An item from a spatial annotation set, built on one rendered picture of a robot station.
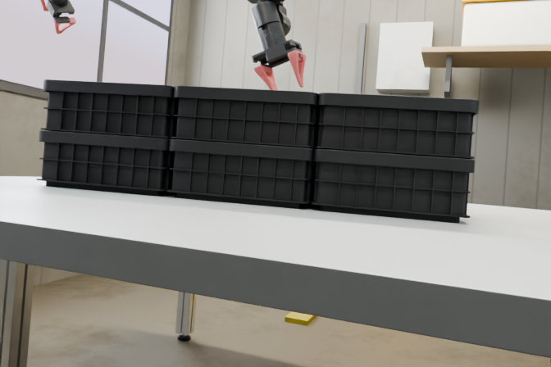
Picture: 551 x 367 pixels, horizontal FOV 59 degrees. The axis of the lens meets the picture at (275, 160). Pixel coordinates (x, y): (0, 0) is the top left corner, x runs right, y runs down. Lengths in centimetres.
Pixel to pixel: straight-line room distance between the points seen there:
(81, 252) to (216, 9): 389
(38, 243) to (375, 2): 355
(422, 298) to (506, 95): 335
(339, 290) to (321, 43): 356
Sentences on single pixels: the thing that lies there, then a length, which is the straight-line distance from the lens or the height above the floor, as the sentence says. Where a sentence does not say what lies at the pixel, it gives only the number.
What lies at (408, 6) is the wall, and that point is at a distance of 387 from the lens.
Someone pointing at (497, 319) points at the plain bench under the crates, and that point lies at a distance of 39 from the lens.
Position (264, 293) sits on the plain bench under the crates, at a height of 67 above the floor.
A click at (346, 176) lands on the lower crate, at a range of 95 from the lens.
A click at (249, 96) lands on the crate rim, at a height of 92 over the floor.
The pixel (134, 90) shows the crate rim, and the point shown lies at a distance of 106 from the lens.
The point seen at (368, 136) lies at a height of 85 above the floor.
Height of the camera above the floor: 78
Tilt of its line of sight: 1 degrees up
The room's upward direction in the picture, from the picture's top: 4 degrees clockwise
